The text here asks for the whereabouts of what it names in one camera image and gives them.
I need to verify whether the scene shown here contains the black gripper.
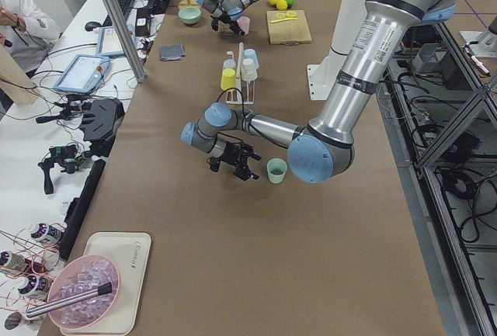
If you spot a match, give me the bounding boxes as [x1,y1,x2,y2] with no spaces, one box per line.
[219,142,261,181]
[211,14,242,36]

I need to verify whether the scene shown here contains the pink plastic cup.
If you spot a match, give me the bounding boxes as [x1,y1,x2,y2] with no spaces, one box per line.
[237,16,250,36]

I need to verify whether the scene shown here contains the green plastic cup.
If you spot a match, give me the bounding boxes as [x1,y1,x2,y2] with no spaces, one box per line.
[266,158,287,184]

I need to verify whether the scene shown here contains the blue plastic cup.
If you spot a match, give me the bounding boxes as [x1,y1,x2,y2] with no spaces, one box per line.
[244,48,259,69]

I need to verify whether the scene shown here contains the grey plastic cup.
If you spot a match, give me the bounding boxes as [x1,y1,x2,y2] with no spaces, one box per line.
[223,59,237,70]

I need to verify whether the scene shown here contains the white plastic cup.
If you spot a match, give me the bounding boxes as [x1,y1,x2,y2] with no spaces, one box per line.
[241,59,258,81]

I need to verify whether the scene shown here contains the yellow plastic cup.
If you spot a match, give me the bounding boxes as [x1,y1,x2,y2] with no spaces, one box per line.
[220,68,237,91]

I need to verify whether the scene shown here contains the mint green bowl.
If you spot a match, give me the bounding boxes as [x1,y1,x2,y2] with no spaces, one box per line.
[178,6,202,26]

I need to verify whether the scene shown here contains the yellow plastic knife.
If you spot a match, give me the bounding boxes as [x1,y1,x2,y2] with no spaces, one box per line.
[269,18,298,24]

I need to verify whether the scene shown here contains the wooden cutting board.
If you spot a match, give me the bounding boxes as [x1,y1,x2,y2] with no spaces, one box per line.
[266,10,312,45]

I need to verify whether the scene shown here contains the grey folded cloth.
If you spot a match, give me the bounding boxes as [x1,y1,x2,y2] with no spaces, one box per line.
[160,43,185,61]

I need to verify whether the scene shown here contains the black keyboard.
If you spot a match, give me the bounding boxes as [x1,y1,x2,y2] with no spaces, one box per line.
[117,0,135,20]

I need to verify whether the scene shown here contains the teach pendant tablet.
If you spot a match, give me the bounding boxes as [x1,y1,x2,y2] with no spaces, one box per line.
[53,54,110,94]
[96,26,124,57]

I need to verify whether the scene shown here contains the beige plastic tray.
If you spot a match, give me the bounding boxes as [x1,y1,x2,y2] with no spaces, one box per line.
[61,232,151,335]

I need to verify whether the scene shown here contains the pink bowl with ice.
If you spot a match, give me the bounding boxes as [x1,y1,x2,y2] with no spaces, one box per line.
[47,255,120,329]

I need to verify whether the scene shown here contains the person in white shirt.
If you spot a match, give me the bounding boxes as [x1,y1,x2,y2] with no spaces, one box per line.
[1,0,61,77]

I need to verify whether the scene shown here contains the white wire cup rack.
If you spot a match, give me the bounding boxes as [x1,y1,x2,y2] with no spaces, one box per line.
[220,43,259,105]

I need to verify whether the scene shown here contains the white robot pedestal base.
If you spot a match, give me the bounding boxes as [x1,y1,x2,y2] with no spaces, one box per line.
[307,0,367,101]

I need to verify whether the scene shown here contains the aluminium frame post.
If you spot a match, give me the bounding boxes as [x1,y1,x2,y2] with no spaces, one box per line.
[103,0,145,83]

